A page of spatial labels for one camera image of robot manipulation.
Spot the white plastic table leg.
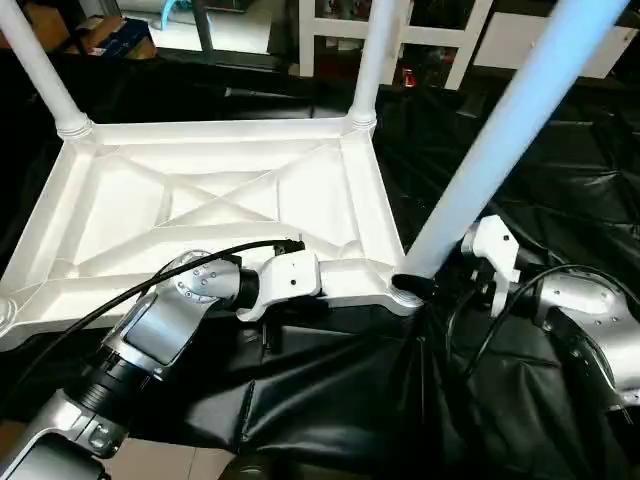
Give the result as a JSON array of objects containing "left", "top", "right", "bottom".
[
  {"left": 347, "top": 0, "right": 403, "bottom": 134},
  {"left": 388, "top": 0, "right": 633, "bottom": 307},
  {"left": 0, "top": 0, "right": 94, "bottom": 141}
]

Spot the white plastic table top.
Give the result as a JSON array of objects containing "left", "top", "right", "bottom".
[{"left": 0, "top": 118, "right": 427, "bottom": 351}]

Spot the black work mat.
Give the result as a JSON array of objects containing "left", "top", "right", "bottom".
[{"left": 0, "top": 45, "right": 640, "bottom": 480}]

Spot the white glass door cabinet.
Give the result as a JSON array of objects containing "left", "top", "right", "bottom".
[{"left": 298, "top": 0, "right": 497, "bottom": 91}]

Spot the white drawer unit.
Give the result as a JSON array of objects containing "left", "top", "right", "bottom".
[{"left": 472, "top": 10, "right": 640, "bottom": 81}]

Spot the grey metal pole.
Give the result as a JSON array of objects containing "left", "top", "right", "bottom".
[{"left": 192, "top": 0, "right": 216, "bottom": 53}]

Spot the turquoise plastic stool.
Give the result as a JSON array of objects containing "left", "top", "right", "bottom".
[{"left": 160, "top": 0, "right": 196, "bottom": 33}]

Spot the blue box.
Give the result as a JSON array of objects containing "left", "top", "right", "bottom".
[{"left": 88, "top": 18, "right": 156, "bottom": 61}]

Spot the brown cardboard board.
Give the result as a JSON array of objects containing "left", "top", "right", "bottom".
[{"left": 0, "top": 5, "right": 71, "bottom": 53}]

